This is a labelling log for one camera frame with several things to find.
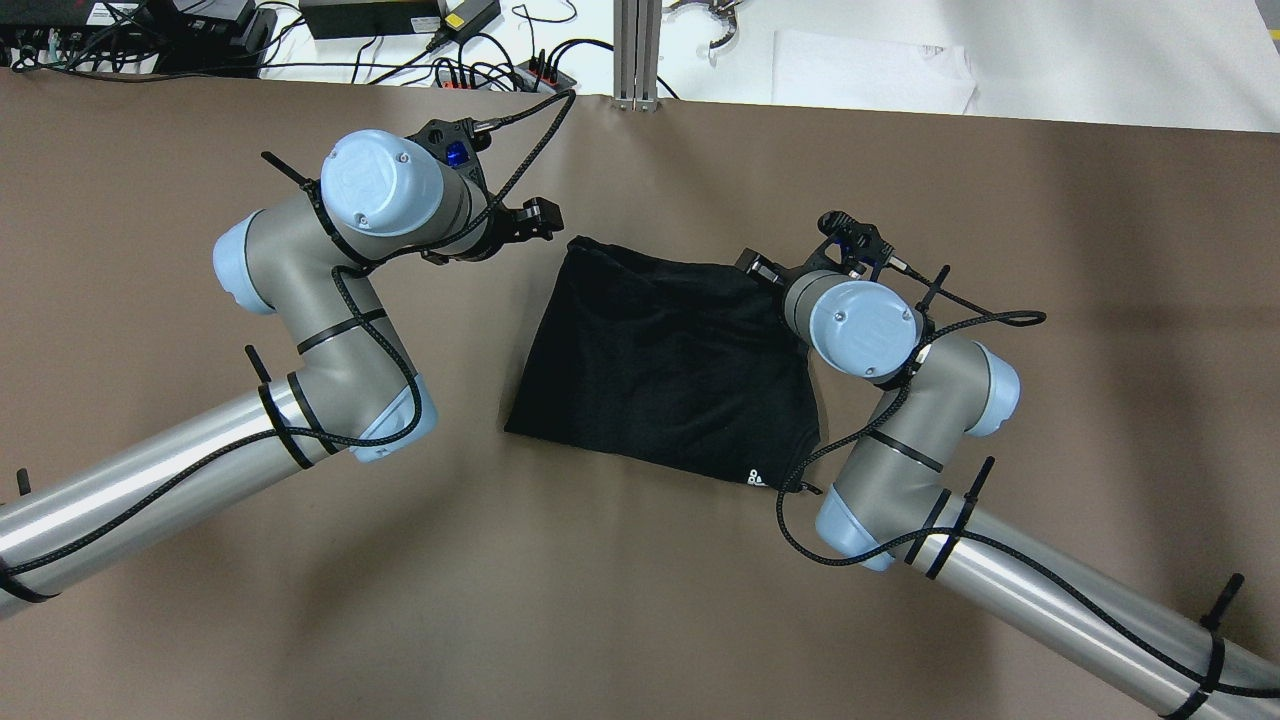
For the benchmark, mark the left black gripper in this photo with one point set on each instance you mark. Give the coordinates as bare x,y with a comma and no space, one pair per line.
497,232

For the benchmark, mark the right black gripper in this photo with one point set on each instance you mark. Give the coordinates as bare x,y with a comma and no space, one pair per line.
763,270

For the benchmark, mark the black t-shirt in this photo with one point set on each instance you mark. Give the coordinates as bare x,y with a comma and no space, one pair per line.
685,365

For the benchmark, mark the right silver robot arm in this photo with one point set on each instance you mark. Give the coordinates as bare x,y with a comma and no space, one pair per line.
878,497

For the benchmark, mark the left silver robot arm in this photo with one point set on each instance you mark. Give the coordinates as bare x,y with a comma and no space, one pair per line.
307,260

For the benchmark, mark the power strip with plugs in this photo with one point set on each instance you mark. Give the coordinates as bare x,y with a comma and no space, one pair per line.
451,73

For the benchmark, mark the black power adapter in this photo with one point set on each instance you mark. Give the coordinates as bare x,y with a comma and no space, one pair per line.
330,20

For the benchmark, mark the white folded cloth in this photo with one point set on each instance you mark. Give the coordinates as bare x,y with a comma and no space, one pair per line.
829,71

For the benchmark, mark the aluminium frame cage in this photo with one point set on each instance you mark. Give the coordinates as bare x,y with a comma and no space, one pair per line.
636,37

